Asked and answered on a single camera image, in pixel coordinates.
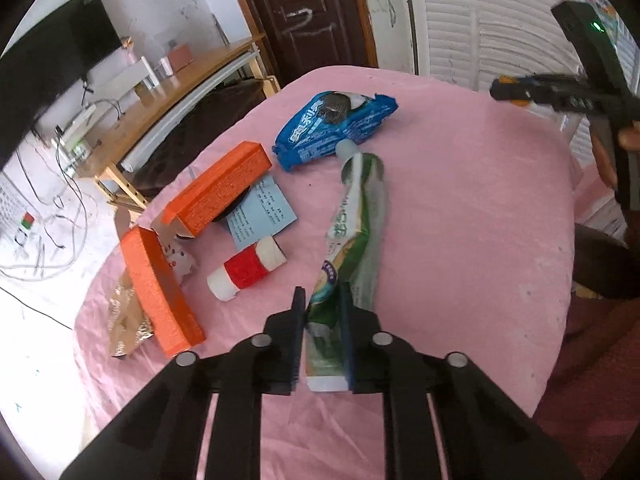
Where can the pink box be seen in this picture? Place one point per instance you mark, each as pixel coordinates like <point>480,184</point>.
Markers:
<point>180,56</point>

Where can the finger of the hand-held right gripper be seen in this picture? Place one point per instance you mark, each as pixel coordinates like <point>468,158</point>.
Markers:
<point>550,91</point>

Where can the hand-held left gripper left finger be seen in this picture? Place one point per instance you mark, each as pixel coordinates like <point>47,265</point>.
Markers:
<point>299,340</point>

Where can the dark brown door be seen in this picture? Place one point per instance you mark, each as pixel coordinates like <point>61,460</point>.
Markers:
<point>310,25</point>

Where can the light blue paper note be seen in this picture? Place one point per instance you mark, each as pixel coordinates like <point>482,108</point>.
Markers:
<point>265,210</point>

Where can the white desk shelf riser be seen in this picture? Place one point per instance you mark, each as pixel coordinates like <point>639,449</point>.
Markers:
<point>130,75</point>

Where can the small pink figurine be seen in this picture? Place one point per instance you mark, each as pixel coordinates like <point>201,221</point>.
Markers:
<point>130,50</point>

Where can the wooden desk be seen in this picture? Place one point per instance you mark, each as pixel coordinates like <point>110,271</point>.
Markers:
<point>165,95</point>

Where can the white louvred door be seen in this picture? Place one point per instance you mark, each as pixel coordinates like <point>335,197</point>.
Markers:
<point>475,20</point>

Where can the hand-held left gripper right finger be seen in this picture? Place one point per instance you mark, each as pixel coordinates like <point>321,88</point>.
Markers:
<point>346,340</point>

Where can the red and white paper roll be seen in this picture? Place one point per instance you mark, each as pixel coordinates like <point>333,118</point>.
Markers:
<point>245,270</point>

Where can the pink cloth cover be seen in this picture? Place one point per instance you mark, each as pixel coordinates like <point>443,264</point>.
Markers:
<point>475,210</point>

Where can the black flat screen television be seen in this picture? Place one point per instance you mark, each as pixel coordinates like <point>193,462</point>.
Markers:
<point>60,50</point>

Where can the person's right hand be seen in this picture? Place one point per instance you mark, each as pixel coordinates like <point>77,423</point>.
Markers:
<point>602,160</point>

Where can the white cup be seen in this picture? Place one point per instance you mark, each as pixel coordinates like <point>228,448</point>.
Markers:
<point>166,66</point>

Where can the white router box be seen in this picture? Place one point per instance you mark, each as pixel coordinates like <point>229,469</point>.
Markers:
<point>80,122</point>

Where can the dark brown padded bench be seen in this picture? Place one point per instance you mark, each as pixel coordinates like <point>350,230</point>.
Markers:
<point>200,125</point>

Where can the orange cardboard box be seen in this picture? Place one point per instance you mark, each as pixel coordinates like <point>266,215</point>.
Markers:
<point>160,295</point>
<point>220,190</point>

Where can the eye chart poster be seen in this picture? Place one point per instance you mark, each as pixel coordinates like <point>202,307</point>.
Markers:
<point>15,210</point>

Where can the dark red cloth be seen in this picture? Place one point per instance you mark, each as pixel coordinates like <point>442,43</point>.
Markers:
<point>600,385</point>

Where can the gold foil wrapper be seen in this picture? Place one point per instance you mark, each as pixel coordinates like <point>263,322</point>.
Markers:
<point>122,320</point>

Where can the blue cookie packet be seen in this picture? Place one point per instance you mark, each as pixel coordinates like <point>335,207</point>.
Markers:
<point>325,130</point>

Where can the small white printed carton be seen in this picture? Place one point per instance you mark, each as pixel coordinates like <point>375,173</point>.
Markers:
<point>180,262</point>

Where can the green white toothpaste tube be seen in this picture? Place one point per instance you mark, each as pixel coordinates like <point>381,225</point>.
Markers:
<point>350,220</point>

